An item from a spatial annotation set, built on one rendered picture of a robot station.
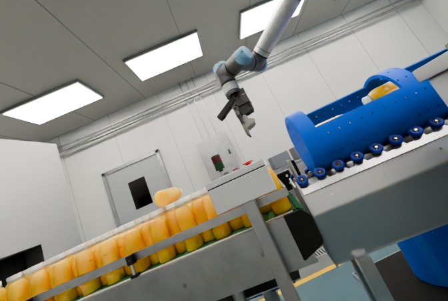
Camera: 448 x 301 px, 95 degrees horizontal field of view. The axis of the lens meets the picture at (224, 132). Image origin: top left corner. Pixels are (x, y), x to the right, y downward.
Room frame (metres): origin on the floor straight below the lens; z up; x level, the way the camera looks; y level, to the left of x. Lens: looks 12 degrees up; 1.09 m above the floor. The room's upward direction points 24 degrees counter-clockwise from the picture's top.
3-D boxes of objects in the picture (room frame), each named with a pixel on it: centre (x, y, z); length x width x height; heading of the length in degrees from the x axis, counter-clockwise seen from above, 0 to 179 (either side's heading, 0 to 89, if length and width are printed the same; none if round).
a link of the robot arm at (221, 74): (0.88, -0.11, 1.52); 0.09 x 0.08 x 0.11; 47
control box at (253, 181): (0.70, 0.02, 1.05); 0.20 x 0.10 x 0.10; 83
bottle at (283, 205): (0.81, -0.08, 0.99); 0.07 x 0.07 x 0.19
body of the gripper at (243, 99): (0.88, -0.12, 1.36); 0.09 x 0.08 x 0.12; 83
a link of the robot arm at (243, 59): (0.83, -0.20, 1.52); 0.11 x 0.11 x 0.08; 47
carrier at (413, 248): (1.36, -0.80, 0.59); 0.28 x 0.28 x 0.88
